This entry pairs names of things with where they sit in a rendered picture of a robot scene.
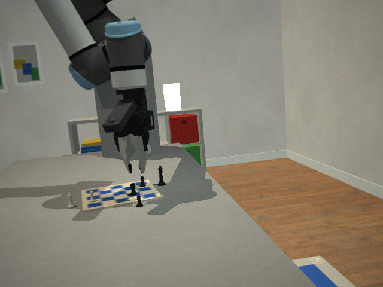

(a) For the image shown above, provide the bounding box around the white pawn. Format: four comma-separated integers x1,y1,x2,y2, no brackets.
89,191,96,202

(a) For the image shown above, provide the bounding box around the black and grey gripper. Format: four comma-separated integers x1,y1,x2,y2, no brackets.
114,88,155,174

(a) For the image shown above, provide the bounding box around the blue and cream chessboard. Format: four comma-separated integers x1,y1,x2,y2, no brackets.
81,180,163,213

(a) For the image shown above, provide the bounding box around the white bishop chess piece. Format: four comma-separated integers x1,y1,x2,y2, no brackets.
68,192,75,208

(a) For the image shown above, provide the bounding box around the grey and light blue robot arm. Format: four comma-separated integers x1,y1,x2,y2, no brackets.
34,0,152,133

